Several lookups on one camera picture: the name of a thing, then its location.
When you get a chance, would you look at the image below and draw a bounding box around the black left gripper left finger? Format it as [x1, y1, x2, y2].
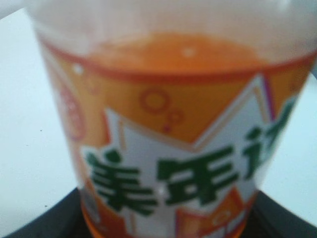
[5, 188, 82, 238]

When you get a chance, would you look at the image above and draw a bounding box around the orange soda bottle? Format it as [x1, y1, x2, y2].
[26, 0, 317, 238]

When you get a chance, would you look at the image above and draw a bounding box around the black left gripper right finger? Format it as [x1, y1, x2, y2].
[244, 192, 317, 238]

